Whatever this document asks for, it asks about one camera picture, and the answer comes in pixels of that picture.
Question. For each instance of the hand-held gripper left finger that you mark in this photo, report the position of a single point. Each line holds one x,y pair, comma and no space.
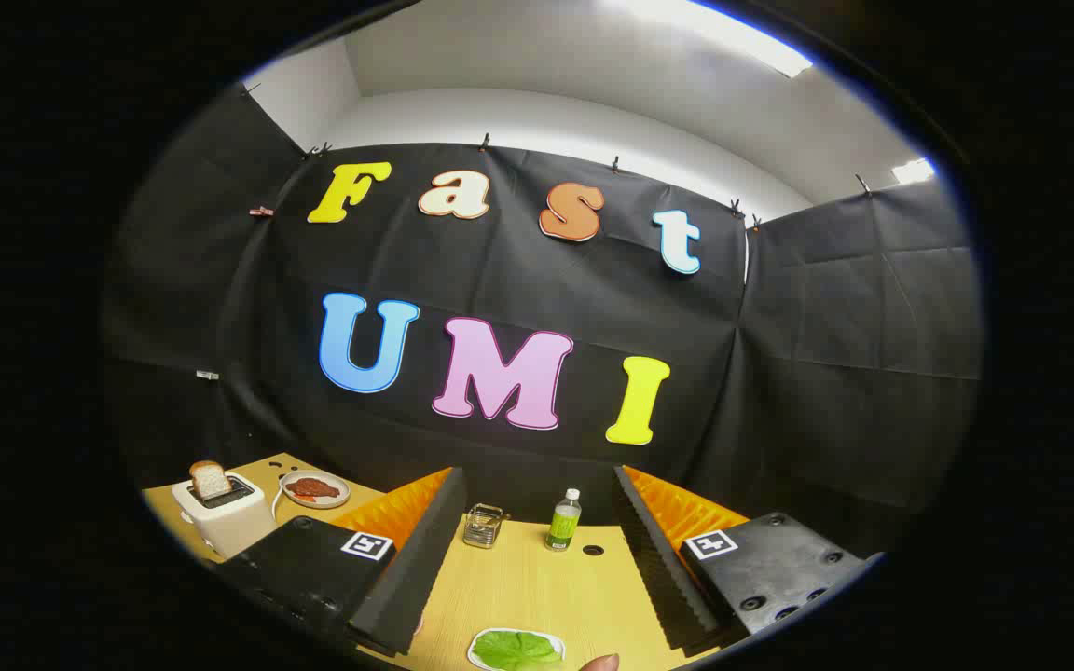
416,578

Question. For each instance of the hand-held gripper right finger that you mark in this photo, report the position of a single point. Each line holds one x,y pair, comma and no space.
663,578

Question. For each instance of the green lettuce leaf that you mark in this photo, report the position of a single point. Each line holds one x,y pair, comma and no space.
514,650

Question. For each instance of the white bread slice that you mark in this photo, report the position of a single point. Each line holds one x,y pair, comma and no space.
211,481

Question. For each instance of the white square plate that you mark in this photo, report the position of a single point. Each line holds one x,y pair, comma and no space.
471,652

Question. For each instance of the green label plastic bottle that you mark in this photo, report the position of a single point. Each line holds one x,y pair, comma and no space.
563,527

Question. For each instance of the brown meat slice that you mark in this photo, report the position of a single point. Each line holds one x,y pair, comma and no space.
313,487

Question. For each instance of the round beige plate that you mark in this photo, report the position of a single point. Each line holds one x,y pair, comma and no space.
287,486

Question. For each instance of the white toaster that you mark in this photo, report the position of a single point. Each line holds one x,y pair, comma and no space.
234,531

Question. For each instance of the black backdrop cloth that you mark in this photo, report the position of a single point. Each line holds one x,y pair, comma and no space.
518,270

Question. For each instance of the row of black cloth clips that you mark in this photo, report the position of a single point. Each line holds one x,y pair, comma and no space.
485,142

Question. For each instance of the small ceiling light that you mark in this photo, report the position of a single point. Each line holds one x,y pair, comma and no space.
913,171

